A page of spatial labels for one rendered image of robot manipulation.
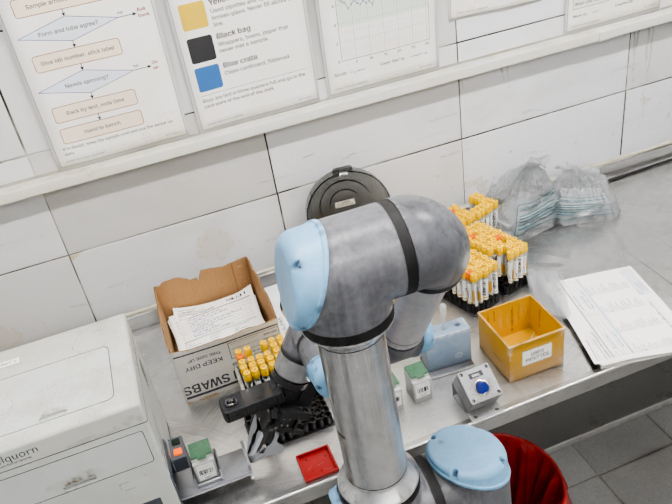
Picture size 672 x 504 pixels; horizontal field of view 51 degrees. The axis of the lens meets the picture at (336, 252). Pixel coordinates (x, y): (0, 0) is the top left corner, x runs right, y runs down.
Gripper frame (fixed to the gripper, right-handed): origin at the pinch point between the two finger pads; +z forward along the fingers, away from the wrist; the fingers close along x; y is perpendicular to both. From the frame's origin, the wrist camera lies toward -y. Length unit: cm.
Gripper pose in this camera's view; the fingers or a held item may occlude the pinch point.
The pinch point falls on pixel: (249, 456)
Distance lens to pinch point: 142.4
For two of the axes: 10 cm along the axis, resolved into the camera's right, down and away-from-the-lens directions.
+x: -3.4, -4.7, 8.1
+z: -3.4, 8.7, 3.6
